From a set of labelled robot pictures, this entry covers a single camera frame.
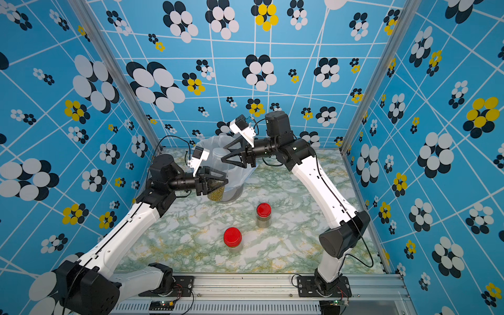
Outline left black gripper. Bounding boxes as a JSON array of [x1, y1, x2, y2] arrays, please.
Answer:
[[168, 165, 228, 196]]

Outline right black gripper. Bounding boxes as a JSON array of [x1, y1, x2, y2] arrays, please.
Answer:
[[224, 139, 280, 172]]

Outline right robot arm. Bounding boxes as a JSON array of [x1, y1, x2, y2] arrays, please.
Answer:
[[221, 111, 370, 297]]

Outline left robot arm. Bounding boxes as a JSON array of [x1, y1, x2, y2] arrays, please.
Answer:
[[55, 152, 228, 314]]

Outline grey trash bin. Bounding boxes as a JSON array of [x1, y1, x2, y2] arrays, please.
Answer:
[[208, 185, 244, 203]]

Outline white bin liner bag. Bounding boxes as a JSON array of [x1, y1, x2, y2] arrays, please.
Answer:
[[194, 134, 260, 186]]

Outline far red-lid jar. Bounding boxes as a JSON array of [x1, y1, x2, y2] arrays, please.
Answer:
[[256, 203, 272, 228]]

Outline red-lid jar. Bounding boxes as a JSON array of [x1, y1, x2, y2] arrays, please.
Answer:
[[256, 203, 272, 228], [223, 227, 243, 253]]

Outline near red-lid jar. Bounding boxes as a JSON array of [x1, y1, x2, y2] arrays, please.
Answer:
[[223, 227, 243, 253]]

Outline left circuit board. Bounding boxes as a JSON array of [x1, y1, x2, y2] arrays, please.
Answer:
[[149, 301, 176, 312]]

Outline circuit board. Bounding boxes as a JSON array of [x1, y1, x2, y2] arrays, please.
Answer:
[[149, 301, 176, 312], [320, 301, 347, 315]]

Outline right circuit board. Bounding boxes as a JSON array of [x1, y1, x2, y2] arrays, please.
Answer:
[[320, 301, 347, 315]]

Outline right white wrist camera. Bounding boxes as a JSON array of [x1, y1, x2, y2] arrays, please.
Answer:
[[230, 115, 256, 148]]

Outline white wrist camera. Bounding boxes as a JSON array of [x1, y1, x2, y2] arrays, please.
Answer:
[[230, 115, 256, 148], [188, 146, 209, 177]]

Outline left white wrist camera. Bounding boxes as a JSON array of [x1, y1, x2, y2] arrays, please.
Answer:
[[188, 146, 209, 177]]

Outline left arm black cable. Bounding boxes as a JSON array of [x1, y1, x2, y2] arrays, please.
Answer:
[[151, 135, 194, 158]]

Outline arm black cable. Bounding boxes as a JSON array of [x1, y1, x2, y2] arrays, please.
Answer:
[[251, 115, 375, 269], [151, 135, 194, 158]]

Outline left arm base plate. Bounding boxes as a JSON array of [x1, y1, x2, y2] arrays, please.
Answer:
[[139, 276, 195, 298]]

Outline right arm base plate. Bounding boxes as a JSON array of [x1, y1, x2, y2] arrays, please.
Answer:
[[293, 276, 353, 299]]

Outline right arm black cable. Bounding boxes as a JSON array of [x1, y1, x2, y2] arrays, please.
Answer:
[[251, 115, 375, 269]]

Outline aluminium front rail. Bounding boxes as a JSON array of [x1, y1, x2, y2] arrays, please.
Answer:
[[112, 273, 416, 314]]

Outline left aluminium corner post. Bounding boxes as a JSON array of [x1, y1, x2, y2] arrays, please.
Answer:
[[69, 1, 158, 148]]

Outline aluminium corner post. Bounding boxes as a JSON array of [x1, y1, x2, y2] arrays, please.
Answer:
[[69, 1, 158, 148], [340, 0, 421, 156]]

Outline right aluminium corner post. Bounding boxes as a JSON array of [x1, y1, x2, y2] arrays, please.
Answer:
[[340, 0, 421, 156]]

